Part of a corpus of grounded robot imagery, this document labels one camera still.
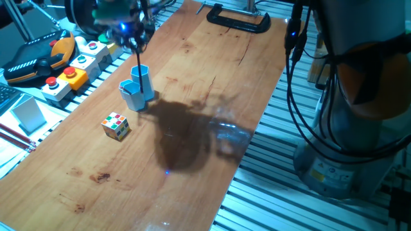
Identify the brown cardboard box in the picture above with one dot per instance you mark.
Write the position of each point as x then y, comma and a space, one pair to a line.
316, 69

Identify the blue hexagonal pen holder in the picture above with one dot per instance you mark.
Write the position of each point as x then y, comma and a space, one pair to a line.
146, 86

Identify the yellow box green mushroom button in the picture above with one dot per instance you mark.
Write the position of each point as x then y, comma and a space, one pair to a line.
115, 51

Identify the yellow box red button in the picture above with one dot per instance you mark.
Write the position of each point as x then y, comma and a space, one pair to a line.
75, 80

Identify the white rubik's cube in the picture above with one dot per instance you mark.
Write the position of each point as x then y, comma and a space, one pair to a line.
115, 130

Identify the white box green button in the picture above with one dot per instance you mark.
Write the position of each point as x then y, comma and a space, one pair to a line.
86, 65

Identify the black filament spool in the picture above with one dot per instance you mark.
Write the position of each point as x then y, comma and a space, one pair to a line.
80, 16

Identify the black orange teach pendant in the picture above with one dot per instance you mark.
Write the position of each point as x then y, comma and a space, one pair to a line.
29, 61

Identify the white oval plastic object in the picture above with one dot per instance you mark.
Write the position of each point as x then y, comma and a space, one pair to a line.
80, 41

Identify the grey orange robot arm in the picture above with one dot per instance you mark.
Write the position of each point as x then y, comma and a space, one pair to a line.
369, 96

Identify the grey metal stand leg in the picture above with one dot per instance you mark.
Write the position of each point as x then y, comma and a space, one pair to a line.
48, 14
19, 19

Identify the white paper sheets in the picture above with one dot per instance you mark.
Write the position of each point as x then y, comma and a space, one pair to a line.
13, 157

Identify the black C-clamp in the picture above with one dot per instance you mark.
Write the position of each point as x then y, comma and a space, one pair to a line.
237, 25

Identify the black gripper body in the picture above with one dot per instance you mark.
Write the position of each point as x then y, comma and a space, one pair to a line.
131, 32

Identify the red pencil pink eraser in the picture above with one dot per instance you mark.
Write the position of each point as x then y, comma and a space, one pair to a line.
16, 133
126, 90
16, 140
139, 70

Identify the white square cup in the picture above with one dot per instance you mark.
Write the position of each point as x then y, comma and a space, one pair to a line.
29, 114

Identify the black keyboard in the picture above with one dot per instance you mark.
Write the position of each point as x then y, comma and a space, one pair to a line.
8, 96

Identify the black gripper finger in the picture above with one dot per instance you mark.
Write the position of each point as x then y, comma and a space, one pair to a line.
134, 46
143, 45

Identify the white box red mushroom button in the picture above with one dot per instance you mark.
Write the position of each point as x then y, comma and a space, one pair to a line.
56, 91

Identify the white box small red button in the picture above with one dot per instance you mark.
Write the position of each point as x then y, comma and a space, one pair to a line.
96, 53

